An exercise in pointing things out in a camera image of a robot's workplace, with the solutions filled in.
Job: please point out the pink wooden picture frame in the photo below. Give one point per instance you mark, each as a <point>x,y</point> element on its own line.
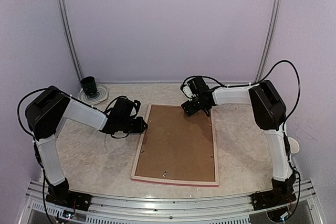
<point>173,182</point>

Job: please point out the aluminium corner post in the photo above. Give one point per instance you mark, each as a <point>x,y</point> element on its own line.
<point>269,37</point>
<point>69,39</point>

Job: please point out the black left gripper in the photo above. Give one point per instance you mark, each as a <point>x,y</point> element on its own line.
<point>140,128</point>

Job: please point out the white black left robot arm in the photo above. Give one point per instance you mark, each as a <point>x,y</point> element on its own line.
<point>44,115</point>

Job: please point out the left aluminium corner post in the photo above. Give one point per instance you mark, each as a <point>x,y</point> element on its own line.
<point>69,39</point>

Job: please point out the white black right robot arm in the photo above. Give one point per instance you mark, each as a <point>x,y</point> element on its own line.
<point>269,111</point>

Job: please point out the aluminium front rail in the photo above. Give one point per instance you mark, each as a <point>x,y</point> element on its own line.
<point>126,201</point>

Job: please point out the right aluminium corner post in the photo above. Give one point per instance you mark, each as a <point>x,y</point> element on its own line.
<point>269,37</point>

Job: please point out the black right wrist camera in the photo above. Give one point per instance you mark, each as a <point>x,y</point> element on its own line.
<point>186,90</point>

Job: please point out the dark green speckled cup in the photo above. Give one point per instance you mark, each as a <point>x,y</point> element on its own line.
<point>89,86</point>

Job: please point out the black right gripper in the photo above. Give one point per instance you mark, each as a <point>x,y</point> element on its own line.
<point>189,109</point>

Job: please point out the grey spiral ceramic plate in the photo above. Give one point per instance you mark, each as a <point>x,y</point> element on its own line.
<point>100,96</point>

